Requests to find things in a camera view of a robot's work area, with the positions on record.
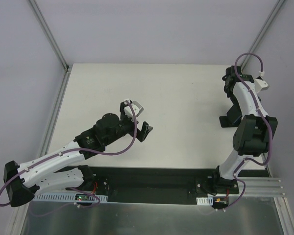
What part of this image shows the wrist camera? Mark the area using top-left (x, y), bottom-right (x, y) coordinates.
top-left (254, 71), bottom-right (270, 94)
top-left (123, 99), bottom-right (144, 121)

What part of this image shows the left aluminium frame post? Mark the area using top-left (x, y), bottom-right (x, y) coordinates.
top-left (27, 0), bottom-right (70, 72)

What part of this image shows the white cable duct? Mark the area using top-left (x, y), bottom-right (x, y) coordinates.
top-left (196, 197), bottom-right (213, 206)
top-left (33, 192), bottom-right (108, 203)

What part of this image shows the black folding phone stand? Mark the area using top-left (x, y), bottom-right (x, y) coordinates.
top-left (219, 116), bottom-right (242, 128)

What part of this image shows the right white cable duct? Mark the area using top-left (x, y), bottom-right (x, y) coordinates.
top-left (196, 197), bottom-right (213, 206)

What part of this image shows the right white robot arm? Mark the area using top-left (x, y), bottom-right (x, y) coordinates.
top-left (211, 66), bottom-right (278, 193)

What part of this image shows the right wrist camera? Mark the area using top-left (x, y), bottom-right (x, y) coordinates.
top-left (254, 71), bottom-right (270, 94)

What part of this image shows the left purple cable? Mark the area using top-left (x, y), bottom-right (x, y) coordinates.
top-left (0, 101), bottom-right (139, 217)

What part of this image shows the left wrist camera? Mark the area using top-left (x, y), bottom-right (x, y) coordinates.
top-left (123, 99), bottom-right (144, 121)

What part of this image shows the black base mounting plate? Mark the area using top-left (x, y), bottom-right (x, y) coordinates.
top-left (56, 166), bottom-right (243, 204)

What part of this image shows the aluminium frame post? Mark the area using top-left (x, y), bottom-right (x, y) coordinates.
top-left (237, 0), bottom-right (286, 73)
top-left (27, 0), bottom-right (70, 72)

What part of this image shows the right aluminium frame post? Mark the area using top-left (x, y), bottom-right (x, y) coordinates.
top-left (237, 0), bottom-right (286, 73)

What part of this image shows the left white cable duct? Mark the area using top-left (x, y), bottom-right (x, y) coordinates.
top-left (33, 192), bottom-right (108, 203)

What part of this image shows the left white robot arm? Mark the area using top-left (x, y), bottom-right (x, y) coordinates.
top-left (0, 100), bottom-right (153, 208)

